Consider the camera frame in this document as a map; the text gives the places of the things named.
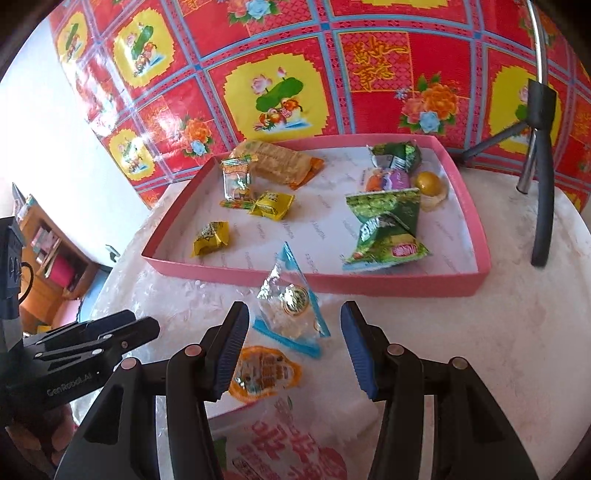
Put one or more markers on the purple chicken snack pack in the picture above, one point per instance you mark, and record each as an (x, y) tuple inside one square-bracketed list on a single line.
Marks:
[(392, 179)]

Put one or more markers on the small clear candy packet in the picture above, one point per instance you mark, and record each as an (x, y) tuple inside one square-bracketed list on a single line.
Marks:
[(238, 182)]

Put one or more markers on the pink cardboard box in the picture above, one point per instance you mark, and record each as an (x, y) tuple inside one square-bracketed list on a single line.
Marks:
[(318, 221)]

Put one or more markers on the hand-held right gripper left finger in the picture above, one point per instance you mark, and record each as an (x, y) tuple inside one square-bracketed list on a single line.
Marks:
[(233, 353)]

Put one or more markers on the orange biscuit packet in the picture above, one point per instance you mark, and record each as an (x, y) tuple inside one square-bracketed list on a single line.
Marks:
[(277, 161)]

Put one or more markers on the triangular blue clear packet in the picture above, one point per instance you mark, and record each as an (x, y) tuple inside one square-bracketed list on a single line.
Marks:
[(288, 300)]

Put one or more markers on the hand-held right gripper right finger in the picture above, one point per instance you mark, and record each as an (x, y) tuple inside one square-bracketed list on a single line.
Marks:
[(359, 357)]

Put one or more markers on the yellow jelly cup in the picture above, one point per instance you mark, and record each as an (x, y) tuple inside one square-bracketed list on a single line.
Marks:
[(427, 184)]

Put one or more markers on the red floral printed cloth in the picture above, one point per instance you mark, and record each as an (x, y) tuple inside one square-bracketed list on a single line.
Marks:
[(323, 74)]

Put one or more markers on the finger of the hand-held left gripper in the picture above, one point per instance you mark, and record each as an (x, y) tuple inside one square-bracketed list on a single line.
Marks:
[(83, 330), (124, 341)]

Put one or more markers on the person's left hand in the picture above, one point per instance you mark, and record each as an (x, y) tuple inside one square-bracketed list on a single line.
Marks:
[(32, 443)]

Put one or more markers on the orange label clear packet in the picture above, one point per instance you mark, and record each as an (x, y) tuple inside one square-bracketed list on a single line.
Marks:
[(265, 374)]

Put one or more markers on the green foil snack packet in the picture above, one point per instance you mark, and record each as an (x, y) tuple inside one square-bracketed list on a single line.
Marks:
[(399, 154)]

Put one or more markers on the yellow candy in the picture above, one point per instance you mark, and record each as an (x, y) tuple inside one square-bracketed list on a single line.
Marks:
[(272, 205), (211, 237)]

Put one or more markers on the large green snack packet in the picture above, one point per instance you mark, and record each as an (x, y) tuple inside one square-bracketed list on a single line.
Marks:
[(385, 226)]

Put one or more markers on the pink white snack bag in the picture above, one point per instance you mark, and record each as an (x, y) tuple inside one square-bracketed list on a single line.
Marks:
[(286, 447)]

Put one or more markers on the wooden bookshelf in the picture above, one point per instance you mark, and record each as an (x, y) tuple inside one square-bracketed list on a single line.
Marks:
[(51, 263)]

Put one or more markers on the black tripod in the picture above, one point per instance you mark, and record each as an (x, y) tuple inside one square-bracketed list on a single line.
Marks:
[(542, 194)]

